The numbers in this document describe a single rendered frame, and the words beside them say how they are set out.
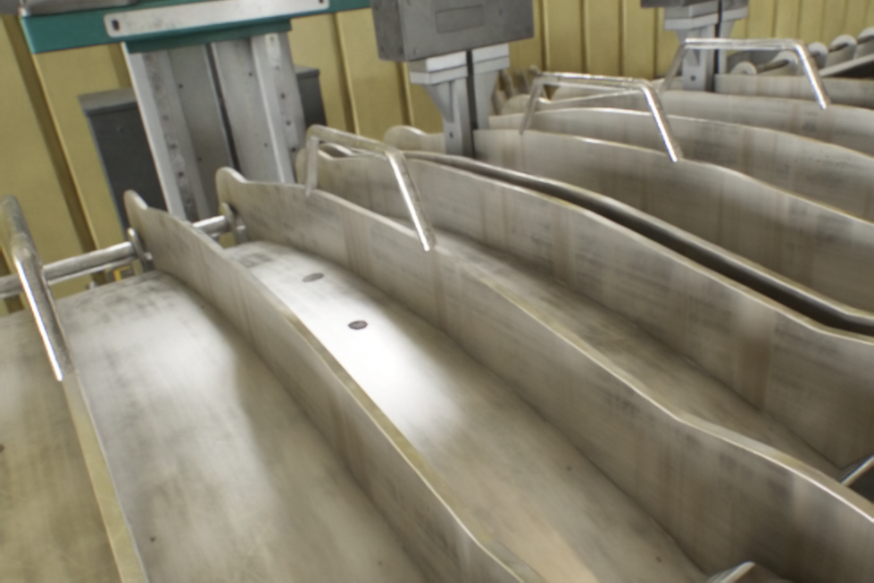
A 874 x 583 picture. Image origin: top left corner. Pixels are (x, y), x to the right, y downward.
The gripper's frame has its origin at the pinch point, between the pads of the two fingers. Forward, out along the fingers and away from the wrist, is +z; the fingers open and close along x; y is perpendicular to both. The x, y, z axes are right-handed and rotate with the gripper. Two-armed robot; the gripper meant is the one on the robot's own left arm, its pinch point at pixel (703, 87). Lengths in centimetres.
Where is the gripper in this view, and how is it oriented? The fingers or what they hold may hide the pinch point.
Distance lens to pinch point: 73.8
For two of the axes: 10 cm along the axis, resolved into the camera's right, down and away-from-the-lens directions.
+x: 8.3, -3.0, 4.8
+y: 5.5, 2.6, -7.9
